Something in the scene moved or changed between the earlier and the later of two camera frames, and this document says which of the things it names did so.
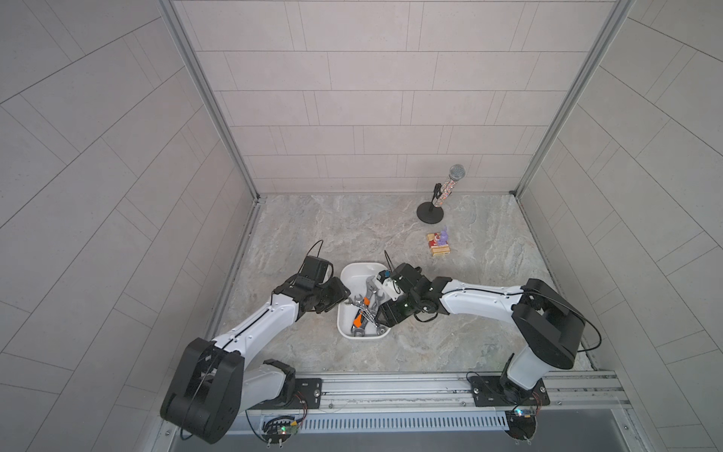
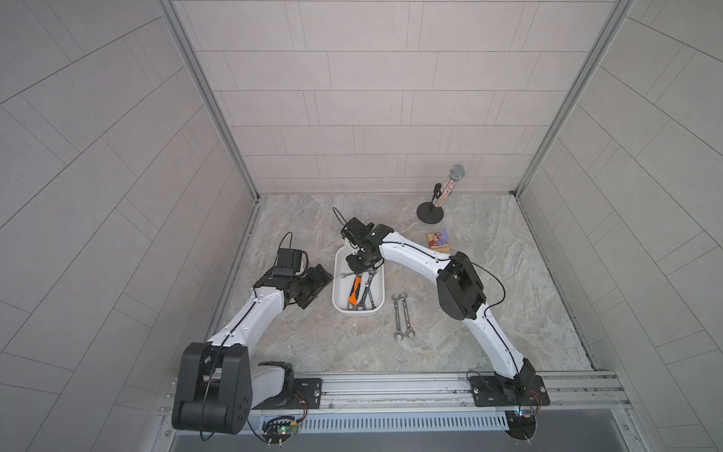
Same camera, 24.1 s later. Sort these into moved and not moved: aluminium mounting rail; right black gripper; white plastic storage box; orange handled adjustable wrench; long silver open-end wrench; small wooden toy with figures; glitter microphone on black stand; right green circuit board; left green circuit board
Moved: orange handled adjustable wrench; long silver open-end wrench; white plastic storage box; right black gripper
Not moved: glitter microphone on black stand; small wooden toy with figures; right green circuit board; left green circuit board; aluminium mounting rail
